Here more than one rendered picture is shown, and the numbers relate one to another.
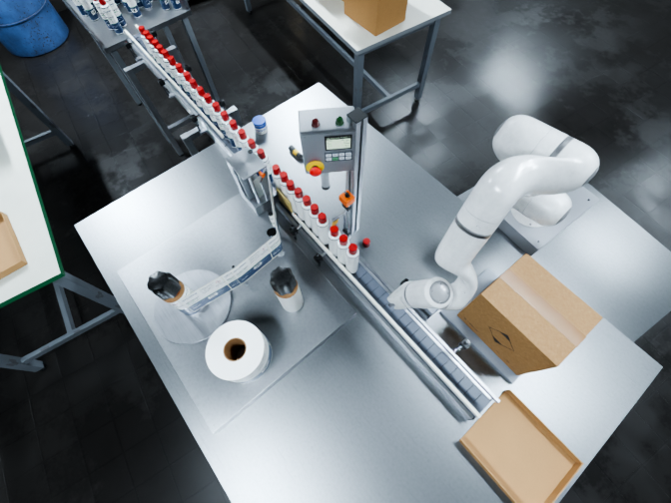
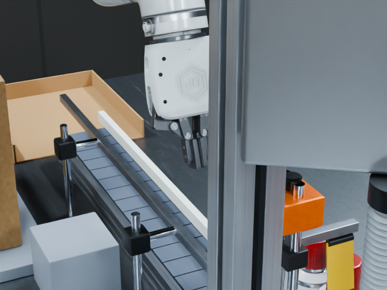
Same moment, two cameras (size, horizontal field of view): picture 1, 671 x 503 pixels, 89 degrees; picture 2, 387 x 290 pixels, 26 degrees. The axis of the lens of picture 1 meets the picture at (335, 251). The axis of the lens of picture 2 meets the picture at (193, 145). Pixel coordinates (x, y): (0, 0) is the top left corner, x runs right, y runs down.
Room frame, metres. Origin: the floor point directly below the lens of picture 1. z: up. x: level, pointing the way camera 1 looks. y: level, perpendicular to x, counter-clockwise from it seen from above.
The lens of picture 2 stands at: (1.33, -0.01, 1.55)
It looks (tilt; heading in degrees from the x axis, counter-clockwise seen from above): 26 degrees down; 191
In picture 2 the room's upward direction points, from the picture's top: straight up
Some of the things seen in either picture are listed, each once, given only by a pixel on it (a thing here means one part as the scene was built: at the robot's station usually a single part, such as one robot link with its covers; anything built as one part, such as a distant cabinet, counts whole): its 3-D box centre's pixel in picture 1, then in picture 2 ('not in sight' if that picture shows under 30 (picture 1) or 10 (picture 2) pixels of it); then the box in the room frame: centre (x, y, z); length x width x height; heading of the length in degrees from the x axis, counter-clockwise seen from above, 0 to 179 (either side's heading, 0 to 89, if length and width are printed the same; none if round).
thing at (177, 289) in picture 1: (176, 293); not in sight; (0.42, 0.59, 1.04); 0.09 x 0.09 x 0.29
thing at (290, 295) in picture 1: (287, 289); not in sight; (0.42, 0.18, 1.03); 0.09 x 0.09 x 0.30
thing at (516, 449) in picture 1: (519, 451); (57, 112); (-0.15, -0.60, 0.85); 0.30 x 0.26 x 0.04; 37
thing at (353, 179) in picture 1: (353, 186); (243, 258); (0.77, -0.08, 1.16); 0.04 x 0.04 x 0.67; 37
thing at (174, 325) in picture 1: (193, 305); not in sight; (0.42, 0.59, 0.89); 0.31 x 0.31 x 0.01
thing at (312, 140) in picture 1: (328, 142); (378, 14); (0.78, 0.00, 1.38); 0.17 x 0.10 x 0.19; 92
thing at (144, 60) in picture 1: (204, 134); not in sight; (1.77, 0.86, 0.47); 1.17 x 0.36 x 0.95; 37
